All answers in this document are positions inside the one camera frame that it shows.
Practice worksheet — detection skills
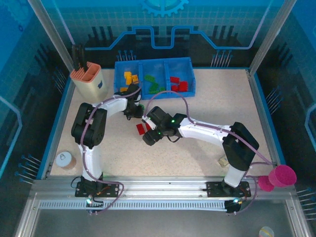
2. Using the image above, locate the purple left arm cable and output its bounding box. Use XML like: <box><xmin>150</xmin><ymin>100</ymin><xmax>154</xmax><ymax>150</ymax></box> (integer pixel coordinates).
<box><xmin>79</xmin><ymin>85</ymin><xmax>143</xmax><ymax>215</ymax></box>

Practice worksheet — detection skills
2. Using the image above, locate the round multicoloured ball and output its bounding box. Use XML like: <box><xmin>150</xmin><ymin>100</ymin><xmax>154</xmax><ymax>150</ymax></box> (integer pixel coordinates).
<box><xmin>258</xmin><ymin>226</ymin><xmax>275</xmax><ymax>237</ymax></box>

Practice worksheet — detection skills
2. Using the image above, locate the pink and cream utensil holder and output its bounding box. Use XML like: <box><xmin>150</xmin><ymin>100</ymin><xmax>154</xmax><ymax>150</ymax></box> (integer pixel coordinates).
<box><xmin>69</xmin><ymin>62</ymin><xmax>109</xmax><ymax>101</ymax></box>

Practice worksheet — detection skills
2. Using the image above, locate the aluminium corner post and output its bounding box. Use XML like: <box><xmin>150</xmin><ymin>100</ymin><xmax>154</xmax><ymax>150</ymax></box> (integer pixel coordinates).
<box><xmin>27</xmin><ymin>0</ymin><xmax>75</xmax><ymax>72</ymax></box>
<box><xmin>248</xmin><ymin>0</ymin><xmax>298</xmax><ymax>75</ymax></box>

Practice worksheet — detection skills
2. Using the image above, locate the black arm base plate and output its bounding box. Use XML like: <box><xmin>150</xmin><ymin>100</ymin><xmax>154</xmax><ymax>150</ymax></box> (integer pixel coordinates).
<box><xmin>75</xmin><ymin>181</ymin><xmax>120</xmax><ymax>198</ymax></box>
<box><xmin>206</xmin><ymin>181</ymin><xmax>252</xmax><ymax>198</ymax></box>

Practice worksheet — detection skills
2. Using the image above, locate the large magenta cup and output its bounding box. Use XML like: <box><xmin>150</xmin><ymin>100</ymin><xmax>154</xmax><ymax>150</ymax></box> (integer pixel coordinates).
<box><xmin>268</xmin><ymin>164</ymin><xmax>297</xmax><ymax>188</ymax></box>

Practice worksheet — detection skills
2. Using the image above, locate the aluminium table frame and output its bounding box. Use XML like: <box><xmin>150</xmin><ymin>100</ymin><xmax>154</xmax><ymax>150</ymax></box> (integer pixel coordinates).
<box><xmin>14</xmin><ymin>172</ymin><xmax>312</xmax><ymax>237</ymax></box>

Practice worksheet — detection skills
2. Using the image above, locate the can with white lid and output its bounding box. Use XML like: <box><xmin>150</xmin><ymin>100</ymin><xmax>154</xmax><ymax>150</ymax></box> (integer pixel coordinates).
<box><xmin>55</xmin><ymin>150</ymin><xmax>77</xmax><ymax>170</ymax></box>

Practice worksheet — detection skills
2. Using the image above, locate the blue three-compartment bin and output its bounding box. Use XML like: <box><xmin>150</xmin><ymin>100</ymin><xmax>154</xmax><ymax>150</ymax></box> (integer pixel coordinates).
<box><xmin>113</xmin><ymin>57</ymin><xmax>197</xmax><ymax>100</ymax></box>

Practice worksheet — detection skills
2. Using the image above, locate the small electronics board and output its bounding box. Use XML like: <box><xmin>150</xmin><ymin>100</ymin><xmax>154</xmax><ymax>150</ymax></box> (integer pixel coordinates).
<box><xmin>85</xmin><ymin>195</ymin><xmax>104</xmax><ymax>214</ymax></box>
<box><xmin>226</xmin><ymin>198</ymin><xmax>244</xmax><ymax>214</ymax></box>

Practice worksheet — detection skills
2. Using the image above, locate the grey slotted cable duct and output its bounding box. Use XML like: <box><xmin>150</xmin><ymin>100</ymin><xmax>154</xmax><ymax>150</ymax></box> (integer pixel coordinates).
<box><xmin>39</xmin><ymin>200</ymin><xmax>228</xmax><ymax>211</ymax></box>

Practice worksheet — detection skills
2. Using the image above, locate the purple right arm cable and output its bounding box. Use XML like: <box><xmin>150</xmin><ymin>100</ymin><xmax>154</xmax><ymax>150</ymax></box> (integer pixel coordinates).
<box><xmin>145</xmin><ymin>90</ymin><xmax>277</xmax><ymax>215</ymax></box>

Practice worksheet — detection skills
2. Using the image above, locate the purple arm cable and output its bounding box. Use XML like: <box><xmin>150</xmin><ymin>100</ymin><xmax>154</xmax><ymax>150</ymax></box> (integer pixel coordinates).
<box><xmin>79</xmin><ymin>85</ymin><xmax>143</xmax><ymax>215</ymax></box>
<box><xmin>145</xmin><ymin>90</ymin><xmax>277</xmax><ymax>215</ymax></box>

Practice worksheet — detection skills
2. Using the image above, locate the small magenta cup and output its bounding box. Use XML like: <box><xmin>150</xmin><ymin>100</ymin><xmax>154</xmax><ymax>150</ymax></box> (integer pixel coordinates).
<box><xmin>258</xmin><ymin>175</ymin><xmax>275</xmax><ymax>193</ymax></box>

